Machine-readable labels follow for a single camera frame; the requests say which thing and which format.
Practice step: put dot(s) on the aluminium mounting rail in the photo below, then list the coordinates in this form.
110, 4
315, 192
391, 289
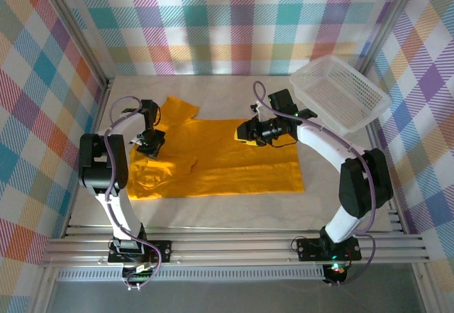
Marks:
230, 249

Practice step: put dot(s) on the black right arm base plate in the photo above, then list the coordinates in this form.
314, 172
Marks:
308, 249

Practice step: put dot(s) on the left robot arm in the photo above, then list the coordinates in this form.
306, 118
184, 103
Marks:
103, 164

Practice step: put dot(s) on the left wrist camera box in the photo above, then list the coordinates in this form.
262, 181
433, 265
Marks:
136, 141

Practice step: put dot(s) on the aluminium frame post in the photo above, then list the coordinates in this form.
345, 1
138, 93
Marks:
71, 25
386, 25

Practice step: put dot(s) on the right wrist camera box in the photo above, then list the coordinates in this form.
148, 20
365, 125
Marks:
258, 111

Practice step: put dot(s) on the white plastic basket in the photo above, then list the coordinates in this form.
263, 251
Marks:
344, 93

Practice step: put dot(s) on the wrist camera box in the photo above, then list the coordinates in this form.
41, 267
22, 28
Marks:
136, 141
258, 111

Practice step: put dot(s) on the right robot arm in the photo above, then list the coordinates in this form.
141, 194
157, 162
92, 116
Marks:
365, 181

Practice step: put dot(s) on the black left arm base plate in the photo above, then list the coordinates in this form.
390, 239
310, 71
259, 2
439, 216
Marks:
165, 247

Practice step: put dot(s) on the yellow t-shirt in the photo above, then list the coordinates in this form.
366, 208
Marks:
230, 160

